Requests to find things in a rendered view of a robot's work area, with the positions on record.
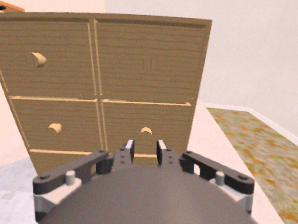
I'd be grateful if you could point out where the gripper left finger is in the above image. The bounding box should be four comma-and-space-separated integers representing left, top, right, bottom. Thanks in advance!
32, 140, 135, 223

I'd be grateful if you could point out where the brown wooden chest of drawers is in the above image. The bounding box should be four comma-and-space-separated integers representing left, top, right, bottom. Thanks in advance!
0, 12, 212, 175

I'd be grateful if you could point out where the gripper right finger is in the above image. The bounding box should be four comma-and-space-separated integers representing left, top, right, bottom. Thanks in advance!
156, 140, 255, 216

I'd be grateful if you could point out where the brown wooden drawer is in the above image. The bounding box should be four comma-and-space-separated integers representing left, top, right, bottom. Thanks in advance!
30, 149, 90, 175
132, 155, 159, 166
0, 21, 96, 95
13, 96, 103, 150
103, 99, 191, 153
96, 23, 204, 99

